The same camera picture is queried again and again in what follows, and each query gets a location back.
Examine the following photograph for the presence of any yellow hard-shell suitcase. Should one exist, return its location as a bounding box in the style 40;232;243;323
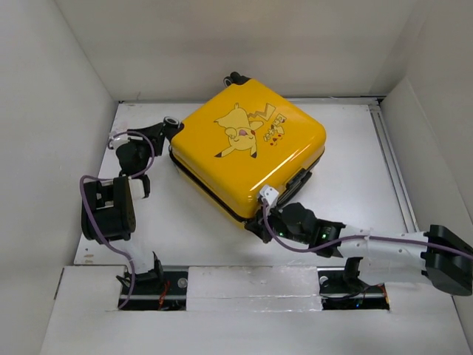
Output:
169;72;327;225

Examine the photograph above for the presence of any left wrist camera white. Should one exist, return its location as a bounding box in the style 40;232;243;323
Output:
106;132;129;150

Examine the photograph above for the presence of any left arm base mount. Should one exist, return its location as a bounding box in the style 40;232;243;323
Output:
121;267;188;311

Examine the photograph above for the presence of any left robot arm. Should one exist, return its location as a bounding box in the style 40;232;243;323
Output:
79;118;180;294

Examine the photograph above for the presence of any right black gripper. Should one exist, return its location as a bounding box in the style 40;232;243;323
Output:
245;201;310;245

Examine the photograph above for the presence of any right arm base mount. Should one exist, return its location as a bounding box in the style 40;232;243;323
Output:
318;257;390;311

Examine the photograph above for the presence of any aluminium frame rail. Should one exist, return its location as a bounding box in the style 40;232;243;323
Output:
369;97;419;232

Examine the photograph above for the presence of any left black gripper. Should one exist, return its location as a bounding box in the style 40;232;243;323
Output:
127;124;165;174

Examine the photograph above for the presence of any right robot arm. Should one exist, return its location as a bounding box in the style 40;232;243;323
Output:
245;203;472;297

